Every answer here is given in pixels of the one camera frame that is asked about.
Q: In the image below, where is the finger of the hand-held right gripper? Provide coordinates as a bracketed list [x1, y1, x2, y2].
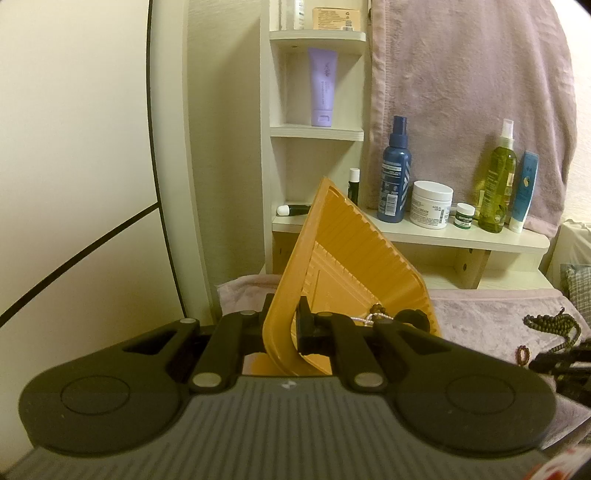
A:
[529, 351, 573, 376]

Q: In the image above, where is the white panel with black trim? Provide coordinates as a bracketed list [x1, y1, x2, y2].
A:
[0, 0, 186, 326]

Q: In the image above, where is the light blue tube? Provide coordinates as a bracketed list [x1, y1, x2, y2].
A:
[508, 151, 540, 233]

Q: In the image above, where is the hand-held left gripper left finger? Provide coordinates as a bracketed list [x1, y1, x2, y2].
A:
[117, 293, 275, 393]

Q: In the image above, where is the white cream jar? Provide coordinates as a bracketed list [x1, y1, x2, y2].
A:
[410, 181, 454, 230]

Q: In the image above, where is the pink fleece blanket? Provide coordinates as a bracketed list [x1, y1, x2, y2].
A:
[217, 272, 591, 462]
[369, 0, 578, 237]

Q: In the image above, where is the blue spray bottle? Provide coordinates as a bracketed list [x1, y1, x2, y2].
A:
[377, 115, 413, 223]

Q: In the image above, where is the clear white bottle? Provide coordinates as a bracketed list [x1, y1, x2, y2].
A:
[278, 0, 306, 31]

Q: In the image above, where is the dark bead necklace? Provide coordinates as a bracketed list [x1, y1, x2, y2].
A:
[523, 309, 583, 357]

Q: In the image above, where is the silver chain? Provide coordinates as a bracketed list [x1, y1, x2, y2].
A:
[350, 313, 399, 326]

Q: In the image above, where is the lavender cosmetic tube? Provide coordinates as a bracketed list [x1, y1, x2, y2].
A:
[308, 47, 339, 127]

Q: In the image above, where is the green spray bottle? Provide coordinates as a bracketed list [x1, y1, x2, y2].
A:
[478, 119, 518, 234]

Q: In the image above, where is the small green-label jar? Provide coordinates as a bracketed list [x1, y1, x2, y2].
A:
[452, 203, 476, 230]

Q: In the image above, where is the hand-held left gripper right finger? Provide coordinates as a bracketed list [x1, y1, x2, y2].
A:
[295, 296, 458, 393]

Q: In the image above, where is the beige cardboard box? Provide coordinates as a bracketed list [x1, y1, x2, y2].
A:
[312, 7, 363, 33]

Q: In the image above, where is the grey plaid pillow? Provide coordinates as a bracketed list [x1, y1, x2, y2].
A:
[560, 264, 591, 320]

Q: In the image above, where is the cream wooden shelf unit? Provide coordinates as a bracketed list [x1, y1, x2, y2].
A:
[261, 0, 552, 290]

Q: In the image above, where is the orange plastic tray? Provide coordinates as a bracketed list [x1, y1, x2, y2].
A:
[261, 176, 443, 377]

